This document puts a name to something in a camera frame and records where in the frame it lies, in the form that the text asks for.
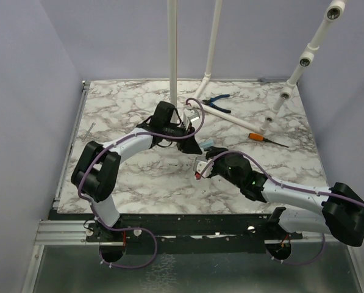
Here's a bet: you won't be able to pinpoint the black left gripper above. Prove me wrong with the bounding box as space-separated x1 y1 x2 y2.
163 121 202 154

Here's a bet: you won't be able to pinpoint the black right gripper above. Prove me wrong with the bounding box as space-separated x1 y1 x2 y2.
202 145 243 188

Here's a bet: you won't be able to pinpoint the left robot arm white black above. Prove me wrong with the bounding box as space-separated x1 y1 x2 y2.
71 101 204 241

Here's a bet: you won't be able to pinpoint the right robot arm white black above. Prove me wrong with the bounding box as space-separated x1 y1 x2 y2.
194 147 364 247

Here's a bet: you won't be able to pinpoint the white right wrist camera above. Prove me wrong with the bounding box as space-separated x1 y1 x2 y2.
193 156 213 180

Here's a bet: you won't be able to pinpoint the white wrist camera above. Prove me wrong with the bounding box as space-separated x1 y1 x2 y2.
193 156 213 180
182 109 200 129

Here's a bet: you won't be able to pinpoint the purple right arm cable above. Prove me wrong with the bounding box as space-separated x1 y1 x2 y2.
198 151 364 267

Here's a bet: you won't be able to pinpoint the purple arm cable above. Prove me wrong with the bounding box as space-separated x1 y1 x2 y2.
77 97 205 270
198 151 364 267

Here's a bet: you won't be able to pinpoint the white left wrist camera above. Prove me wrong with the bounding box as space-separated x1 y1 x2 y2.
182 109 200 129

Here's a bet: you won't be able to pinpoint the orange handled tool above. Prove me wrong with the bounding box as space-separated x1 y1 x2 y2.
248 133 288 148

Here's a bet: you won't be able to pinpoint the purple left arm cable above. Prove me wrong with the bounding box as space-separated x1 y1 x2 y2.
77 97 205 270

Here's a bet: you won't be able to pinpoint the blue handled pliers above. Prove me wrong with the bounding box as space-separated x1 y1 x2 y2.
201 93 232 113

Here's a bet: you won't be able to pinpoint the aluminium rail frame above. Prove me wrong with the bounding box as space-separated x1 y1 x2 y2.
25 80 360 292

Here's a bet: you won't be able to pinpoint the white PVC pipe frame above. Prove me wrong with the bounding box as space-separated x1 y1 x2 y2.
168 0 349 135

